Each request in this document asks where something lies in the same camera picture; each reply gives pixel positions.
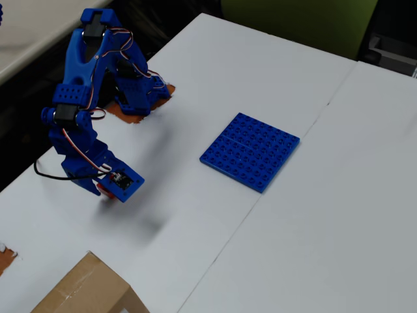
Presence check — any green chair back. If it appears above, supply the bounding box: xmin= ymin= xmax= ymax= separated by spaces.
xmin=221 ymin=0 xmax=379 ymax=61

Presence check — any blue 8x8 studded baseplate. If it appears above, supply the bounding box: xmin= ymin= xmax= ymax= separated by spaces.
xmin=199 ymin=112 xmax=301 ymax=194

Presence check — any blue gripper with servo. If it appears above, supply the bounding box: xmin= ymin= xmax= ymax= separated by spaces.
xmin=61 ymin=143 xmax=115 ymax=196

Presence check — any red 2x2 toy block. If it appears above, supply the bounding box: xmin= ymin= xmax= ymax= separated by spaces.
xmin=96 ymin=183 xmax=115 ymax=200

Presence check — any beige background table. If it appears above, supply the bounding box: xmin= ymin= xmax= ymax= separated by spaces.
xmin=0 ymin=0 xmax=110 ymax=86

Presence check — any black camera cable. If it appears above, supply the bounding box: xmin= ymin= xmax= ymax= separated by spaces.
xmin=33 ymin=158 xmax=110 ymax=182

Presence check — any red white servo wire bundle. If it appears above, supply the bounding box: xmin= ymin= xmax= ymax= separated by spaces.
xmin=62 ymin=27 xmax=164 ymax=174

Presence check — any brown cardboard box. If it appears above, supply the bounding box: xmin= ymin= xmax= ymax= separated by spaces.
xmin=31 ymin=250 xmax=149 ymax=313

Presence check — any grey metal bracket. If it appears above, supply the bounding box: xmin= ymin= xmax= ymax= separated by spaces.
xmin=367 ymin=32 xmax=417 ymax=79

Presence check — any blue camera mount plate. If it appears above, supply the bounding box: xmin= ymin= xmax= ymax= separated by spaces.
xmin=109 ymin=158 xmax=145 ymax=204

